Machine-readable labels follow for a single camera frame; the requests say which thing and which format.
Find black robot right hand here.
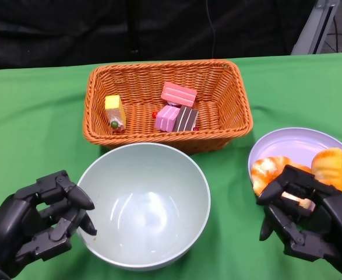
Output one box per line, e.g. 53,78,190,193
256,164,342,278

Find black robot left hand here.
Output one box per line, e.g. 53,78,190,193
0,170,98,279

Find orange striped ring bread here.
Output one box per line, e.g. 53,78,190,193
311,148,342,195
251,156,313,196

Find grey round bowl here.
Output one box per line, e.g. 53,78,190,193
76,142,211,272

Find lavender round plate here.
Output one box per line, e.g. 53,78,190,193
248,127,342,205

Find yellow cream cake slice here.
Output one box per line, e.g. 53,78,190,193
104,94,127,132

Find orange wicker basket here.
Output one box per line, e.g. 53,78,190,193
83,59,253,154

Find brown chocolate cake slice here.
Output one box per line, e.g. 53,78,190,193
172,105,199,132

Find pink cake slice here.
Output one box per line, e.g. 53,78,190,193
155,104,181,132

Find red striped cake slice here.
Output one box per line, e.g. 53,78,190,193
161,81,198,108

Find green tablecloth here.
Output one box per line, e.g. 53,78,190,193
0,51,342,280

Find black backdrop cloth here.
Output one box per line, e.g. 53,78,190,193
0,0,320,71

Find black floor cables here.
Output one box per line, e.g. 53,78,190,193
325,17,342,54

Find grey metal frame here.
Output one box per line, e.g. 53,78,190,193
290,0,340,55

